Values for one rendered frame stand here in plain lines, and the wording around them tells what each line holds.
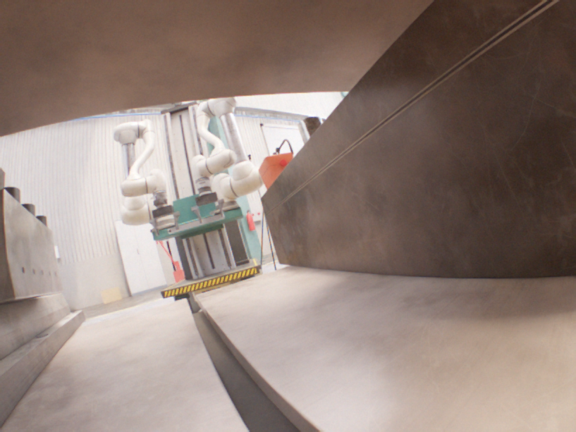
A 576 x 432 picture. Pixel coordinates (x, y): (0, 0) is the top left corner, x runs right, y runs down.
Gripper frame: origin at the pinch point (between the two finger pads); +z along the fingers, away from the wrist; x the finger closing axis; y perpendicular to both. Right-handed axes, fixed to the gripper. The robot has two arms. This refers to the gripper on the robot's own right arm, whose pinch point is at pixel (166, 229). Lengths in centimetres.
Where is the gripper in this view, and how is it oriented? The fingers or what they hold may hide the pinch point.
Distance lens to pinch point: 150.1
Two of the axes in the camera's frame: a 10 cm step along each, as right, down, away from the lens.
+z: 2.8, 9.6, -0.8
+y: -1.6, 1.2, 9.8
